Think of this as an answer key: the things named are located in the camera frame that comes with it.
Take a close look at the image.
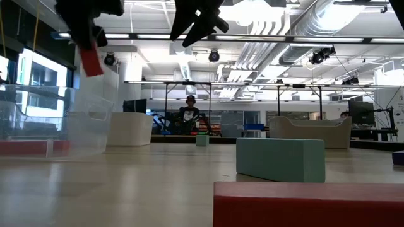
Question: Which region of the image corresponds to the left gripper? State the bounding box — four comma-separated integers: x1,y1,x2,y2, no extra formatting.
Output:
55,0,126,51

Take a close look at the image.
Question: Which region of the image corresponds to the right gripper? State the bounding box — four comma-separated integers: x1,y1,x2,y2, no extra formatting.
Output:
169,0,230,48

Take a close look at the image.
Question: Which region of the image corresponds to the red wooden block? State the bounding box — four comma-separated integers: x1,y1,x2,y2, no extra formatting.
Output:
213,181,404,227
78,44,105,78

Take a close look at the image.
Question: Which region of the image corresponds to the teal rectangular block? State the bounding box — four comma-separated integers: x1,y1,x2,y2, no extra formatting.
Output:
236,137,326,183

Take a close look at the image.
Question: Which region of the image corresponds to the purple rectangular block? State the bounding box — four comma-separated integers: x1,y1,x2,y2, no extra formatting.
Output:
392,150,404,166

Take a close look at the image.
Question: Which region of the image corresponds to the overhead light bar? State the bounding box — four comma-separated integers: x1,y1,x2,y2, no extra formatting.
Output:
50,31,404,45

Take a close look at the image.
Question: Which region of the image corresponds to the black computer monitor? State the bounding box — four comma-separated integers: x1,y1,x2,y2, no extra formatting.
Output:
122,98,148,114
348,100,376,125

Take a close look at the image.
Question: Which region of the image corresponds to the clear plastic bin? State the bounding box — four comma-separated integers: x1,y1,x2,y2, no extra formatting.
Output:
0,84,114,160

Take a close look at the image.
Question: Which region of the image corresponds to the white plastic bin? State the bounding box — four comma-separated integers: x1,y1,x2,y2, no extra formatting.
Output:
106,112,154,147

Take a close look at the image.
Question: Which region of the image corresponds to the grey plastic bin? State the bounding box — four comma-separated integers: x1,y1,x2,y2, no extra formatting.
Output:
268,115,353,150

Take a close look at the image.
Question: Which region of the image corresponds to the black metal stand frame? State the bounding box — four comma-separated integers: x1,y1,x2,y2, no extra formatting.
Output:
276,83,323,120
163,81,213,133

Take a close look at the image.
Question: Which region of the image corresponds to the silver ventilation duct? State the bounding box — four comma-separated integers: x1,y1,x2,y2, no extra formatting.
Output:
279,0,367,66

